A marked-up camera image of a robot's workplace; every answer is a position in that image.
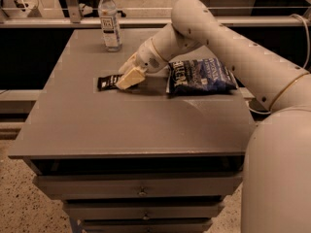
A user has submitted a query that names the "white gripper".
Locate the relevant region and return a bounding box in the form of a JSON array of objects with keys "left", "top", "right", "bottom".
[{"left": 117, "top": 38, "right": 167, "bottom": 90}]

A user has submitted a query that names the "black rxbar chocolate wrapper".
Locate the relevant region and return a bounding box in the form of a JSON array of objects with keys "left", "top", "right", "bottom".
[{"left": 97, "top": 75, "right": 128, "bottom": 91}]

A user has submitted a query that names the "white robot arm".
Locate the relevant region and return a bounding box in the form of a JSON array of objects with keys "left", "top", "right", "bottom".
[{"left": 119, "top": 0, "right": 311, "bottom": 233}]

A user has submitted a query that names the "clear plastic water bottle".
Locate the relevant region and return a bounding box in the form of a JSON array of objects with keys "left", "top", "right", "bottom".
[{"left": 98, "top": 0, "right": 122, "bottom": 51}]

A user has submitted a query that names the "blue chip bag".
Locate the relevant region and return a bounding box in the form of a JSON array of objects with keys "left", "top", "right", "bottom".
[{"left": 166, "top": 58, "right": 237, "bottom": 95}]

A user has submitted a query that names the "metal railing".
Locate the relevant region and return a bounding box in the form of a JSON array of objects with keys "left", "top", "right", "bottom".
[{"left": 1, "top": 0, "right": 311, "bottom": 28}]

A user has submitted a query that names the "grey drawer cabinet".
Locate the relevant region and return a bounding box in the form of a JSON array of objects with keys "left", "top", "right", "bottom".
[{"left": 7, "top": 27, "right": 257, "bottom": 233}]

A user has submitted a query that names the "top grey drawer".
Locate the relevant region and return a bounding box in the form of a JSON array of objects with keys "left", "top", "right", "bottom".
[{"left": 33, "top": 172, "right": 242, "bottom": 200}]

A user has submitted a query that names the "grey drawer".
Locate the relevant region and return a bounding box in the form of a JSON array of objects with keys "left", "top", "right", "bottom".
[
  {"left": 82, "top": 218, "right": 212, "bottom": 233},
  {"left": 64, "top": 200, "right": 225, "bottom": 220},
  {"left": 33, "top": 172, "right": 242, "bottom": 200}
]

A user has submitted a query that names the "middle grey drawer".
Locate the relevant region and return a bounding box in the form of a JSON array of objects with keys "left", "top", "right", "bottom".
[{"left": 64, "top": 200, "right": 225, "bottom": 220}]

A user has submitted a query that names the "bottom grey drawer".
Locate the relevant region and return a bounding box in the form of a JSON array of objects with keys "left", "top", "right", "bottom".
[{"left": 82, "top": 218, "right": 212, "bottom": 233}]

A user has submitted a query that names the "white cable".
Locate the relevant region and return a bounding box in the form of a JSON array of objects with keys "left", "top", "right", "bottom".
[{"left": 290, "top": 13, "right": 311, "bottom": 70}]

